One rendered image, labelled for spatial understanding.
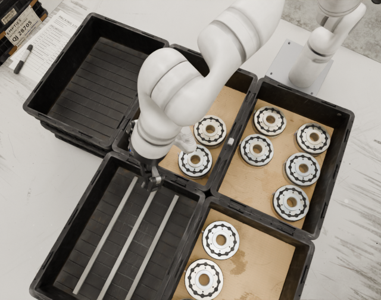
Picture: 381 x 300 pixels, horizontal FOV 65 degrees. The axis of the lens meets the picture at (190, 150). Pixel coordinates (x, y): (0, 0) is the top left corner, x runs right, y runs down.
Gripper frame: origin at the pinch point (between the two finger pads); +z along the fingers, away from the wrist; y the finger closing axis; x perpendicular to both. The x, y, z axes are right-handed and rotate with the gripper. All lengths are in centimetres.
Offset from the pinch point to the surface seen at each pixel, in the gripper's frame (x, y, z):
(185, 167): 17.3, -0.4, 16.3
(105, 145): -2.8, -13.0, 16.1
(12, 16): -17, -116, 72
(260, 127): 42.5, -4.0, 8.2
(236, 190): 29.2, 11.2, 14.9
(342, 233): 61, 36, 17
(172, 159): 16.0, -4.8, 20.1
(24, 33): -13, -115, 82
